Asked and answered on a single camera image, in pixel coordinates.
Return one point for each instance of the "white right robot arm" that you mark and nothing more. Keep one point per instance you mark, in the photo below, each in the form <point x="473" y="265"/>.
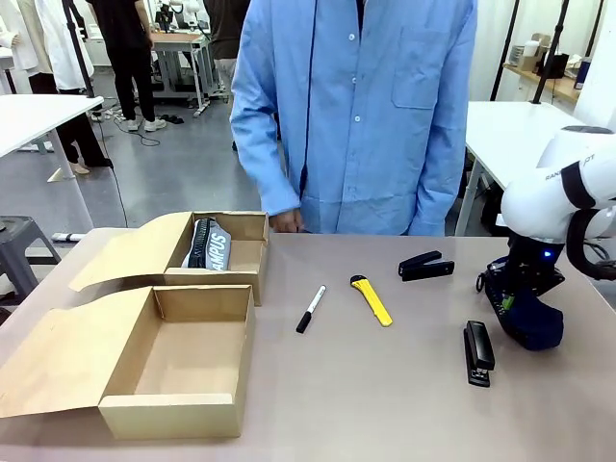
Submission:
<point x="539" y="192"/>

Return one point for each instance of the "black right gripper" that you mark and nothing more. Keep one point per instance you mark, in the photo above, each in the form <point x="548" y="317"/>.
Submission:
<point x="531" y="257"/>

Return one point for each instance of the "person in black clothes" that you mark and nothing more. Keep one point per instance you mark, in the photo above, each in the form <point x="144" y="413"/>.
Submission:
<point x="127" y="53"/>

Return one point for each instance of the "black slippers pair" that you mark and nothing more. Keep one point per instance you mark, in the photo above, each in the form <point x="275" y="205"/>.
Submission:
<point x="172" y="118"/>

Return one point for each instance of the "yellow utility knife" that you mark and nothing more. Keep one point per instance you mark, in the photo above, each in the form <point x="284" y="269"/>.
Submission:
<point x="371" y="300"/>

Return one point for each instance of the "navy blue pencil pouch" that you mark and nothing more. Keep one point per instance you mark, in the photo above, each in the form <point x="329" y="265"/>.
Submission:
<point x="534" y="325"/>

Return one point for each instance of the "white power strip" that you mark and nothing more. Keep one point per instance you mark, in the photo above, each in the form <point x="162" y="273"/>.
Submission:
<point x="67" y="236"/>

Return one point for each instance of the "person's right forearm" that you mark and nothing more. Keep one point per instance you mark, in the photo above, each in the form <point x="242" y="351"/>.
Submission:
<point x="262" y="163"/>

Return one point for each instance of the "small cardboard box with lid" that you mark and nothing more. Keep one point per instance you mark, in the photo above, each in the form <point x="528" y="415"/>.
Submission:
<point x="144" y="255"/>

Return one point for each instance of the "black tripod pole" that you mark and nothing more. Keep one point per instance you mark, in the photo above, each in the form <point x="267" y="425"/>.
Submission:
<point x="551" y="53"/>
<point x="79" y="48"/>

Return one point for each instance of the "person's right hand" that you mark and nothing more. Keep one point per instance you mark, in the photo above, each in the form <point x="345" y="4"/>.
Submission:
<point x="286" y="221"/>

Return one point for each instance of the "wooden shelf with items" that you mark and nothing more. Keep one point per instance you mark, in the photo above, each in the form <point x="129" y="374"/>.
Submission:
<point x="544" y="74"/>

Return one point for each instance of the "grey metal stool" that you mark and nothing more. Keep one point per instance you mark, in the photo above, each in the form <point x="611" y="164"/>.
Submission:
<point x="21" y="245"/>

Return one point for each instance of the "grey zip pencil case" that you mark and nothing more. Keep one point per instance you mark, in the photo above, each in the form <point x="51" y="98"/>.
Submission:
<point x="209" y="248"/>

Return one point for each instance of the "black and white marker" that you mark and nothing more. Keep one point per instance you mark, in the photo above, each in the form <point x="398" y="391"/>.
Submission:
<point x="311" y="309"/>

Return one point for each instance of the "thin black stand pole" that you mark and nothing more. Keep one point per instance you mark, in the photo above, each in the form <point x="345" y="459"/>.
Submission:
<point x="505" y="48"/>

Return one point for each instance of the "wooden top workbench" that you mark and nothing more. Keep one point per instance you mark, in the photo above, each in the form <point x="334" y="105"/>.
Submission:
<point x="185" y="53"/>

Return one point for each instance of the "white table with metal legs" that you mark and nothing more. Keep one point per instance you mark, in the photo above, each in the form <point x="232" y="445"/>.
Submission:
<point x="38" y="120"/>

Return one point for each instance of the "large open cardboard box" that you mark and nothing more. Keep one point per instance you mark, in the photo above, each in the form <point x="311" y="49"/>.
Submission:
<point x="187" y="351"/>

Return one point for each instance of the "black stapler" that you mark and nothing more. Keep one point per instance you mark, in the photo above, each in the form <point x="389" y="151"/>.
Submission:
<point x="478" y="353"/>
<point x="426" y="266"/>

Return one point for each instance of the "person in white coat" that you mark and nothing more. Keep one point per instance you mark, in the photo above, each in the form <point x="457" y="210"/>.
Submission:
<point x="62" y="58"/>

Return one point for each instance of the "person's left forearm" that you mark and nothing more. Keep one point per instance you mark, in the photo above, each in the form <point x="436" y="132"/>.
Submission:
<point x="445" y="183"/>

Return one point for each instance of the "person in blue shirt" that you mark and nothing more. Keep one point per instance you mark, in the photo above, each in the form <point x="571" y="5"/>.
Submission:
<point x="366" y="120"/>

